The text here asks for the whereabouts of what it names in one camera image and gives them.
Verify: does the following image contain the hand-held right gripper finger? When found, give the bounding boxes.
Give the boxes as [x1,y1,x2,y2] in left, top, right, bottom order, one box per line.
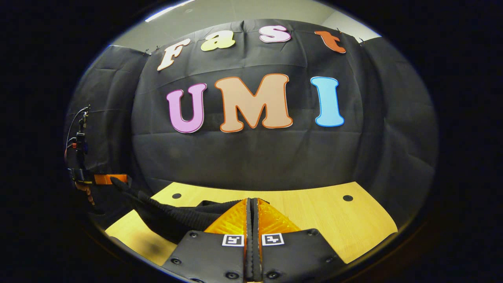
[251,198,346,283]
[162,198,252,283]

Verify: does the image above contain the black shirt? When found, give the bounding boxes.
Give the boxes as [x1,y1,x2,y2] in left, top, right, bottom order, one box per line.
[110,177,272,244]

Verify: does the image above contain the black backdrop cloth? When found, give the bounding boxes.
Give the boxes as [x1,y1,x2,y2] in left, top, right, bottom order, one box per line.
[65,19,439,236]

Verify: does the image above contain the black cable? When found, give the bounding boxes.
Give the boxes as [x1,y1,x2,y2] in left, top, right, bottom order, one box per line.
[65,107,89,158]

